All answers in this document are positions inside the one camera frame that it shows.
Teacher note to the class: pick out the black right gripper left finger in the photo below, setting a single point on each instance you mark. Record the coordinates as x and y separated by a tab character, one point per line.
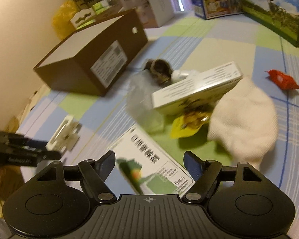
94	174

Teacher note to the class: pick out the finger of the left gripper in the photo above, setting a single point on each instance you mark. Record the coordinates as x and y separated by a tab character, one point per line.
50	155

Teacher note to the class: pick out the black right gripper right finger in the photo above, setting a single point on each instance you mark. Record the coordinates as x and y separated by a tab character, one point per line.
205	174

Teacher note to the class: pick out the red candy packet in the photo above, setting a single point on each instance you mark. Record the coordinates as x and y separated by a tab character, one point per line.
283	81

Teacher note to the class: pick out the small white bottle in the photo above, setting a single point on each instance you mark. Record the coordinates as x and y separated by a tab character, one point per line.
179	75

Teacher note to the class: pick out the small white plastic part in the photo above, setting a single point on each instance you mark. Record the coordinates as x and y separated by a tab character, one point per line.
66	135

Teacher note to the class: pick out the plaid bed sheet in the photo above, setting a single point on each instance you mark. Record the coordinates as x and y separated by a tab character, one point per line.
189	43

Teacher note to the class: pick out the white green medicine box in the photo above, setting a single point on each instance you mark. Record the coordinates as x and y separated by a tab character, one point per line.
147	167

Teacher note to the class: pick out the yellow snack packet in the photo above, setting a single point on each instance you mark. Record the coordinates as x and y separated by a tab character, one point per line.
190	122

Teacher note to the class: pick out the white knit sock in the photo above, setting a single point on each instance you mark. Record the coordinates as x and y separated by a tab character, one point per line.
245	123

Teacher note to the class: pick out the brown cardboard storage box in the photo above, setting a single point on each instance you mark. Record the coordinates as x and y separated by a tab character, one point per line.
91	59

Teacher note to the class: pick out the yellow plastic bag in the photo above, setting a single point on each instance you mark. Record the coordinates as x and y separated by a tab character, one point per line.
61	21

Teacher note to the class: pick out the white green tissue box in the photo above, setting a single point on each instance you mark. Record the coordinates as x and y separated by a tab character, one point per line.
83	18

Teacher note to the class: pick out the white square gift box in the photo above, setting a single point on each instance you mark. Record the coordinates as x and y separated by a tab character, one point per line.
152	13

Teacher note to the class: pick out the green landscape milk box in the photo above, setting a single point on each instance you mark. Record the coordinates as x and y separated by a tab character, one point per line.
271	7

